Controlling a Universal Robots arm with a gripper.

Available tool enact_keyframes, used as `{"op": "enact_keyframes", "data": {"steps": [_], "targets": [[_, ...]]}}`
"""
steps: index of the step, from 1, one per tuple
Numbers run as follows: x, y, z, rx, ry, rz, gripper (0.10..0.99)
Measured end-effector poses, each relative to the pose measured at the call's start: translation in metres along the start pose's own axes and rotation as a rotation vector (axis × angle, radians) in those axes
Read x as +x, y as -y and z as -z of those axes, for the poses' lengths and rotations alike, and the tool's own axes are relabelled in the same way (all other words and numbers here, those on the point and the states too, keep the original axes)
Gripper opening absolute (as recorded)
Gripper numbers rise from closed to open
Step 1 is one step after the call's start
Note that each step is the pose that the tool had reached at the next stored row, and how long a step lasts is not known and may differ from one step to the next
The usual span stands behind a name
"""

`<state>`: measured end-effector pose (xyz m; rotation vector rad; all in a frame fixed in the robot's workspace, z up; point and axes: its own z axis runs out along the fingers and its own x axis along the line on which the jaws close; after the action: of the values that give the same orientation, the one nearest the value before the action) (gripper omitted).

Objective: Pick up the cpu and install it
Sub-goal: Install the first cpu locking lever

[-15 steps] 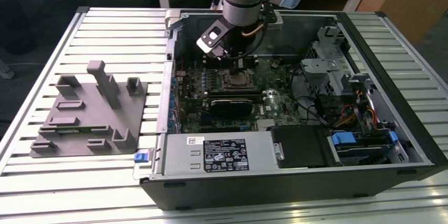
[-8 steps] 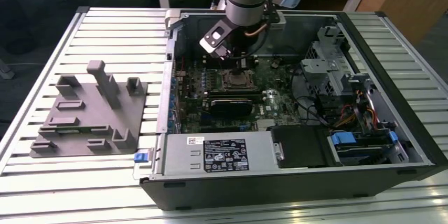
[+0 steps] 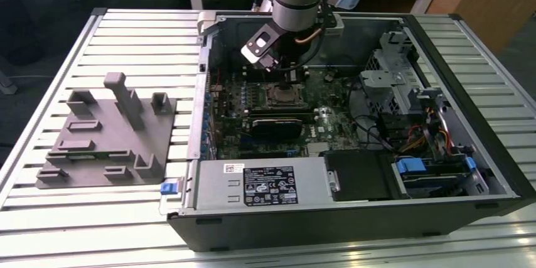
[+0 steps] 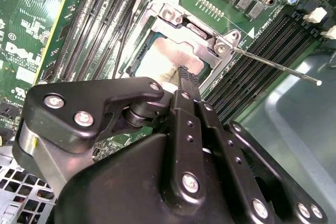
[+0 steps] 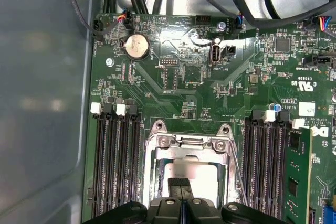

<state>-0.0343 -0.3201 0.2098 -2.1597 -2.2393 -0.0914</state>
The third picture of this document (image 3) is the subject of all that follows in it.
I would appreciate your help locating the silver CPU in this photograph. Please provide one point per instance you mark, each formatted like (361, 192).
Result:
(288, 97)

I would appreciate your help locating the CPU socket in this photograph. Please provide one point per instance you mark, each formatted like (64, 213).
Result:
(269, 105)

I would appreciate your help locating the green RAM stick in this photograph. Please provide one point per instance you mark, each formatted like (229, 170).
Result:
(282, 114)

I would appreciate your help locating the black graphics card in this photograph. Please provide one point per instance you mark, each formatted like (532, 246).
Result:
(276, 130)

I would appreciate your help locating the green motherboard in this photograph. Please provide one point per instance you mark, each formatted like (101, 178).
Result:
(334, 130)

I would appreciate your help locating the silver chipset heatsink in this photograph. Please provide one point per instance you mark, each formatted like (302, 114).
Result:
(317, 148)

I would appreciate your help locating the black drive shroud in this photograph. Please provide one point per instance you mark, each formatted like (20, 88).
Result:
(360, 177)

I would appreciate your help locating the blue disk carrier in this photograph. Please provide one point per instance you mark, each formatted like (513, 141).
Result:
(408, 165)

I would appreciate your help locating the silver power supply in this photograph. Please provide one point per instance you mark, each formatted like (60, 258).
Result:
(217, 186)

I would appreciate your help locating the wooden cabinet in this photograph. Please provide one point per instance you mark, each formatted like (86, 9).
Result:
(493, 4)

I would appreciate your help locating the blue plastic latch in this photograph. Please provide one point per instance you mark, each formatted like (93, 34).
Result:
(168, 188)

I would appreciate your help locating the grey parts rack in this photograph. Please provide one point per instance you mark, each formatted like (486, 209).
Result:
(108, 142)

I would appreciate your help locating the black PC case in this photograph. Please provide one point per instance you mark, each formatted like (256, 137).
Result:
(293, 227)

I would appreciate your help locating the grey metal foot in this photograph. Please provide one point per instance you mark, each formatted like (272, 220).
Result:
(6, 84)

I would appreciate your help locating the black plate wrist camera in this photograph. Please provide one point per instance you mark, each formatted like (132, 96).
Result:
(258, 43)

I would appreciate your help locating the silver box wrist camera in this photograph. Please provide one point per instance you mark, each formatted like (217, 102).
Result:
(332, 24)

